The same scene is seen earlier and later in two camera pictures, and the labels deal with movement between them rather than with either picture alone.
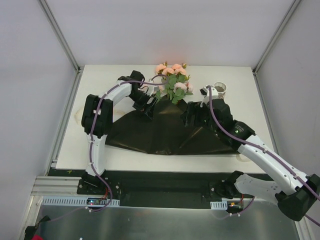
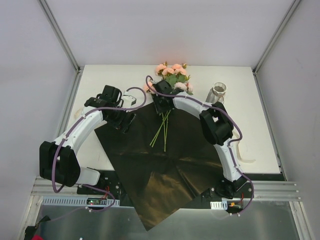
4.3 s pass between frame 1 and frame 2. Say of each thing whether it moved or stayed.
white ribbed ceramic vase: stayed
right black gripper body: moved
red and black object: stayed
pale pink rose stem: stayed
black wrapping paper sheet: moved
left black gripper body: moved
